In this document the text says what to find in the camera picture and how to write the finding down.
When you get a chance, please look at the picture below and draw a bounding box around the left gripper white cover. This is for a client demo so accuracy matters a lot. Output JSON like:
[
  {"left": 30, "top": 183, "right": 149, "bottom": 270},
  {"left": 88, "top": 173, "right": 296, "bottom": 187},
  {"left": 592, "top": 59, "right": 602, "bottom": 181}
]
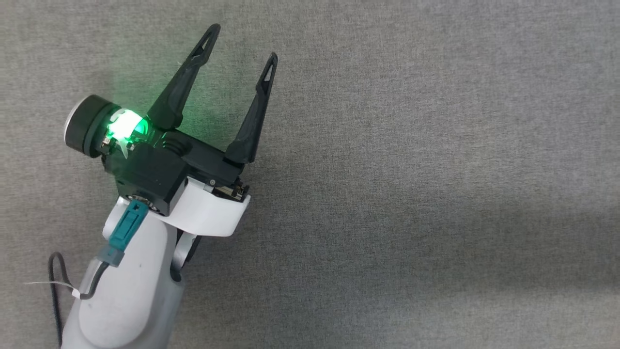
[{"left": 63, "top": 23, "right": 279, "bottom": 238}]

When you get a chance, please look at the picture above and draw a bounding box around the teal camera cable connector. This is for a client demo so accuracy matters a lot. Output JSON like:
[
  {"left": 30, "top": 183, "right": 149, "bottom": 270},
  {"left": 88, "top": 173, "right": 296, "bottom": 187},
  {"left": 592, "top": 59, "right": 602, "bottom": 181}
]
[{"left": 97, "top": 200, "right": 149, "bottom": 267}]

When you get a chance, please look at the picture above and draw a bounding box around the thin black camera cable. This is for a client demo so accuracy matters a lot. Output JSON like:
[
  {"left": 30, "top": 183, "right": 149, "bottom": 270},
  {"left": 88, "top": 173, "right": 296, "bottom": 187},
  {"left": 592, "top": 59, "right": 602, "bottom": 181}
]
[{"left": 47, "top": 251, "right": 109, "bottom": 348}]

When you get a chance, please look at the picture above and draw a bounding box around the white cable tie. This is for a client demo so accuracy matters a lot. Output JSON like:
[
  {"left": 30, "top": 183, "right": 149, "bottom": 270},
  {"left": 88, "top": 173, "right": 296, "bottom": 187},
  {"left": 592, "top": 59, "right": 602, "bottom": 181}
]
[{"left": 24, "top": 280, "right": 80, "bottom": 298}]

